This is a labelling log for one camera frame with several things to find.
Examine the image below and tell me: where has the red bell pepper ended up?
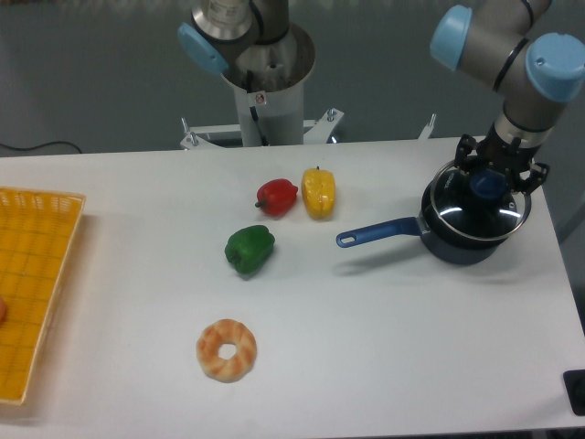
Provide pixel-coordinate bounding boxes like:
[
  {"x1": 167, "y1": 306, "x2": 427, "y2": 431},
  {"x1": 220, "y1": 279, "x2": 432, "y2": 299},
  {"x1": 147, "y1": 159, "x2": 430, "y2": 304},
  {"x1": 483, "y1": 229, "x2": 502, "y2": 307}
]
[{"x1": 255, "y1": 178, "x2": 298, "y2": 217}]

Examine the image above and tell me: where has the green bell pepper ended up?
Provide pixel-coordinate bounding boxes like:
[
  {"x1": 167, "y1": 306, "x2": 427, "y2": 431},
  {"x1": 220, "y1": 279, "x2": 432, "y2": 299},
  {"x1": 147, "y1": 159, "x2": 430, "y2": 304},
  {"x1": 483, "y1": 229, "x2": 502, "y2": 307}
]
[{"x1": 224, "y1": 225, "x2": 275, "y2": 275}]

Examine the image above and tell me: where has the black device at table edge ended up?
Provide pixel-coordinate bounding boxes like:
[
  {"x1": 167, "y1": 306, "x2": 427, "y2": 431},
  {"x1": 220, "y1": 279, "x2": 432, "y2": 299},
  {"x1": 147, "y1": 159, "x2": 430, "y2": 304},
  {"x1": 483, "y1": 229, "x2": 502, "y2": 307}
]
[{"x1": 563, "y1": 369, "x2": 585, "y2": 416}]

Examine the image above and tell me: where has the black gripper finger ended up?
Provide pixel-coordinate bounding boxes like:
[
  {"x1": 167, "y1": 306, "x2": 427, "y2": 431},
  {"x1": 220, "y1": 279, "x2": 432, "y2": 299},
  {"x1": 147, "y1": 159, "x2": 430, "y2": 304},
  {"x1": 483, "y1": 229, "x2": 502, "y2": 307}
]
[
  {"x1": 454, "y1": 134, "x2": 479, "y2": 178},
  {"x1": 511, "y1": 162, "x2": 548, "y2": 194}
]

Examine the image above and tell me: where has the yellow bell pepper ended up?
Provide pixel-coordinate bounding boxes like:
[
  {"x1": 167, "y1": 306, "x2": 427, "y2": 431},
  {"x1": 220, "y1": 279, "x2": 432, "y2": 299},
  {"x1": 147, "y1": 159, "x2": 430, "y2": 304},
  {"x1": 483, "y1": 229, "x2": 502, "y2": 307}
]
[{"x1": 302, "y1": 167, "x2": 336, "y2": 220}]

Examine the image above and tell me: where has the glazed ring bread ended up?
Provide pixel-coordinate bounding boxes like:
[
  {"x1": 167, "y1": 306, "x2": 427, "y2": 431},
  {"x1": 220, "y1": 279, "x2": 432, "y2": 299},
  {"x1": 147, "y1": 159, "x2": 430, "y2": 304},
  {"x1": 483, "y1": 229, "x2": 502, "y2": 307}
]
[{"x1": 196, "y1": 319, "x2": 258, "y2": 383}]

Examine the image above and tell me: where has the white metal base frame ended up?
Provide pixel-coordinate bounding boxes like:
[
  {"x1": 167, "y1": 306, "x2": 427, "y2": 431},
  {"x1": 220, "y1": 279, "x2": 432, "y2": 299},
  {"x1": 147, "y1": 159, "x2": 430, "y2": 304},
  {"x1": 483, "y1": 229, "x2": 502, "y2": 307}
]
[{"x1": 179, "y1": 108, "x2": 438, "y2": 150}]

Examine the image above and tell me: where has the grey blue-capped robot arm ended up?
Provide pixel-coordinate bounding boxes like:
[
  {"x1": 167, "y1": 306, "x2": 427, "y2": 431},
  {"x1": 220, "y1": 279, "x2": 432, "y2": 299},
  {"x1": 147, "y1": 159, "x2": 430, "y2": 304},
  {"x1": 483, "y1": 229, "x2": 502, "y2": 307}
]
[{"x1": 177, "y1": 1, "x2": 584, "y2": 193}]

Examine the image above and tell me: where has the black cable on floor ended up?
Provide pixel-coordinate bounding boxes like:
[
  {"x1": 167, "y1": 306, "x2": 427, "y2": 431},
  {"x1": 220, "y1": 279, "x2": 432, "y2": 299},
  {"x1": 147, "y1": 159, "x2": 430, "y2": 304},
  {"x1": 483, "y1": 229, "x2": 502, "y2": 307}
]
[{"x1": 0, "y1": 140, "x2": 84, "y2": 154}]

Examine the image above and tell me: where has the black cable on pedestal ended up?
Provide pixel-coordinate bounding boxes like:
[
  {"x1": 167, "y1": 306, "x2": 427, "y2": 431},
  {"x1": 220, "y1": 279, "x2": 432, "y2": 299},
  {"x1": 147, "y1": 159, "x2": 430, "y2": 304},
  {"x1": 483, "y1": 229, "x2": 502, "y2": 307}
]
[{"x1": 245, "y1": 69, "x2": 268, "y2": 147}]

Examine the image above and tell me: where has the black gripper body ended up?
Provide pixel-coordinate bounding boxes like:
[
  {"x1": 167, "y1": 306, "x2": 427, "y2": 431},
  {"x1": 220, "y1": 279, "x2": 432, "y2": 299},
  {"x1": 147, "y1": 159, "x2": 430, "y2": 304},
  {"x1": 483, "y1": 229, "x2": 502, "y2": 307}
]
[{"x1": 476, "y1": 128, "x2": 536, "y2": 179}]

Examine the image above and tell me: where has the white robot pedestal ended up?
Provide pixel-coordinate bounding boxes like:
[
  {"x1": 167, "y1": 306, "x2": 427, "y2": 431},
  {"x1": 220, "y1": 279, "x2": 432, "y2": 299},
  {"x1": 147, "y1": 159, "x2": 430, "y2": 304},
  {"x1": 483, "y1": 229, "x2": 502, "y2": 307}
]
[{"x1": 223, "y1": 24, "x2": 315, "y2": 147}]

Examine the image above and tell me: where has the dark blue saucepan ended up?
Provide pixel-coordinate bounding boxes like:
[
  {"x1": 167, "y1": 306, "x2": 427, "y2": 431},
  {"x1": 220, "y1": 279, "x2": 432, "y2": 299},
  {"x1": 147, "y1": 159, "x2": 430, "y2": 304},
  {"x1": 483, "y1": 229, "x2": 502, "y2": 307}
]
[{"x1": 335, "y1": 184, "x2": 511, "y2": 265}]

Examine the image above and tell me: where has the yellow woven basket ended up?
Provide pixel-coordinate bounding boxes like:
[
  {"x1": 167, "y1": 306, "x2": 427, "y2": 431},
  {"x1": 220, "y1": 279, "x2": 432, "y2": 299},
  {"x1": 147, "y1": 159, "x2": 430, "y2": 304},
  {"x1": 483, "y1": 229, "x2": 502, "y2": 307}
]
[{"x1": 1, "y1": 187, "x2": 86, "y2": 405}]

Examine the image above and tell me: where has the glass lid with blue knob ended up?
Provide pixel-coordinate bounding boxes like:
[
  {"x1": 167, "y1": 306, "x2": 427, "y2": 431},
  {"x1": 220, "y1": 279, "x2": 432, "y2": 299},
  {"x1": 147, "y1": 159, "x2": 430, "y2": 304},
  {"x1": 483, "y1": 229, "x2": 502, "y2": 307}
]
[{"x1": 425, "y1": 162, "x2": 532, "y2": 243}]

